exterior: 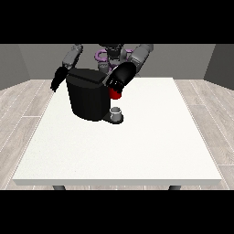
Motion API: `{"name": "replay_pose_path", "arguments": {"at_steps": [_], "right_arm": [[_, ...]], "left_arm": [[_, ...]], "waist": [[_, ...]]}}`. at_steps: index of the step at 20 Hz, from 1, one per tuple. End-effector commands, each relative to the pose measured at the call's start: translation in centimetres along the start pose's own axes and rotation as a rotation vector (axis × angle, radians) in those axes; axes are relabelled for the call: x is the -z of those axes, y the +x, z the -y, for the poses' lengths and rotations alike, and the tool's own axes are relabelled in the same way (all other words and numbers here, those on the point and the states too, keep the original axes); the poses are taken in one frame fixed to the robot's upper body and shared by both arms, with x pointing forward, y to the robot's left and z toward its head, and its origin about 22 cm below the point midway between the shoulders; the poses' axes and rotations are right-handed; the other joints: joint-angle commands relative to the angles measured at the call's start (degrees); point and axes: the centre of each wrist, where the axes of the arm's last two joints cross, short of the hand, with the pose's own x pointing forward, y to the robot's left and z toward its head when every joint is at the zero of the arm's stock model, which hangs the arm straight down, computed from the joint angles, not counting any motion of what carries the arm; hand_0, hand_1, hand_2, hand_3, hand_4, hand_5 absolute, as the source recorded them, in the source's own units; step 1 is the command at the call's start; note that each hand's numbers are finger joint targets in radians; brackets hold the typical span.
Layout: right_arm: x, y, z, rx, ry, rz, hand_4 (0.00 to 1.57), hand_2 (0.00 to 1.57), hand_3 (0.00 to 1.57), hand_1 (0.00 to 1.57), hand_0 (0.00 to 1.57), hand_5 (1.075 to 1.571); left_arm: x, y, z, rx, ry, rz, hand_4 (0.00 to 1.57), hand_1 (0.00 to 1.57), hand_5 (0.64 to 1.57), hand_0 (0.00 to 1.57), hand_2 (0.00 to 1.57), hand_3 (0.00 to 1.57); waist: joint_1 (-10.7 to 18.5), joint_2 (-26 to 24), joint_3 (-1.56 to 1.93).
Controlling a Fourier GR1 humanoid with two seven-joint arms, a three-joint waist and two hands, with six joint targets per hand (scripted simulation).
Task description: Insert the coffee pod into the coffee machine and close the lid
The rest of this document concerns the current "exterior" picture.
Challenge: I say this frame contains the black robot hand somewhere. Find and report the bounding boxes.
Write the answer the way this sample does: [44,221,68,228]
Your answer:
[49,66,69,93]
[106,61,137,94]

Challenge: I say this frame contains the pale grey machine lid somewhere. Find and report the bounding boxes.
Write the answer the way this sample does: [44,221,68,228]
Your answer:
[101,72,115,88]

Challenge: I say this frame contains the red pod holder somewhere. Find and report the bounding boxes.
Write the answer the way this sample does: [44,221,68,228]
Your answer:
[109,87,122,101]

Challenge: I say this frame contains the black coffee machine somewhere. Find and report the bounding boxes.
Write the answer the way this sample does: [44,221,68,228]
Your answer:
[65,68,124,124]

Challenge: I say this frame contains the grey robot trunk purple rings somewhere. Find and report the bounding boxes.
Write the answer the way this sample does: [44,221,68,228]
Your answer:
[94,44,135,75]

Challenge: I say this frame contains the small grey cup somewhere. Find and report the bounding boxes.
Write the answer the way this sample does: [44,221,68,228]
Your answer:
[110,106,122,121]

